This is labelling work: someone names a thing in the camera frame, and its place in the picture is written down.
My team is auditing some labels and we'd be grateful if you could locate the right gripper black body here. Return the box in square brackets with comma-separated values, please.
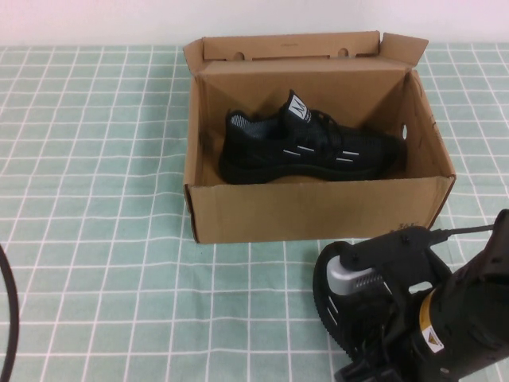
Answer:
[357, 286, 422, 382]

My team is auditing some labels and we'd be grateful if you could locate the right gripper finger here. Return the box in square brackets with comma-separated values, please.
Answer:
[333, 352, 398, 382]

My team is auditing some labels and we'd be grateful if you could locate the black sneaker with white stripes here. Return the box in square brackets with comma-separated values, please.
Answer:
[218, 89, 409, 185]
[312, 240, 398, 355]

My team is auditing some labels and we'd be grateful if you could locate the brown cardboard shoe box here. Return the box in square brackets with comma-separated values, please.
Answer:
[182, 30, 457, 244]

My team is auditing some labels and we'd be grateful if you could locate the green white checked tablecloth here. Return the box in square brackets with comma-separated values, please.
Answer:
[0, 39, 509, 382]

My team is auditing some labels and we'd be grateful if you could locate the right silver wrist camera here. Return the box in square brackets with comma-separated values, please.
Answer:
[325, 256, 387, 296]

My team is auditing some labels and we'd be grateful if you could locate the right black camera bracket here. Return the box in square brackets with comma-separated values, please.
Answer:
[337, 225, 442, 279]

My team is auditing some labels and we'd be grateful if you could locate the right camera black cable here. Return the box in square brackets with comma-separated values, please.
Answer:
[427, 223, 498, 244]

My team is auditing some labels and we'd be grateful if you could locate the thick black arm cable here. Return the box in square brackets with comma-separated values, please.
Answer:
[0, 242, 20, 359]

